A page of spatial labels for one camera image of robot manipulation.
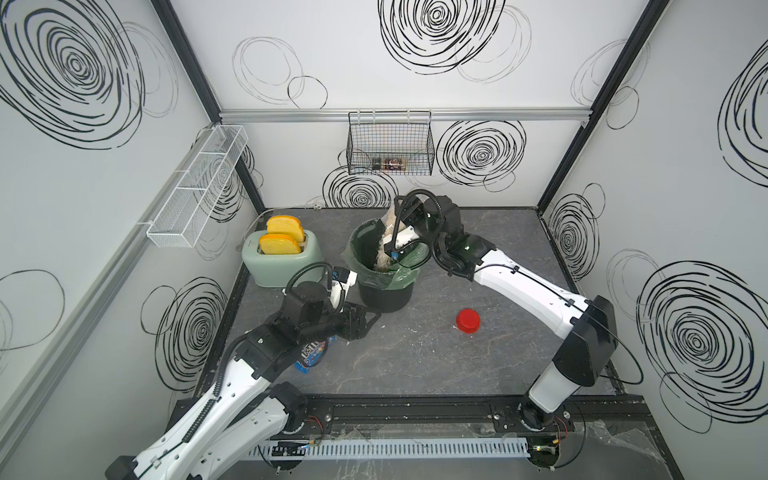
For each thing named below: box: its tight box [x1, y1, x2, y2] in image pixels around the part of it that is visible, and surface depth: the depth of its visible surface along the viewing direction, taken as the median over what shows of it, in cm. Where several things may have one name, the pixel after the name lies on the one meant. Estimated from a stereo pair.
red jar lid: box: [455, 308, 481, 335], surface depth 91 cm
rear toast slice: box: [266, 215, 305, 243], surface depth 90 cm
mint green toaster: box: [242, 230, 326, 288], surface depth 90 cm
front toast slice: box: [260, 233, 301, 255], surface depth 86 cm
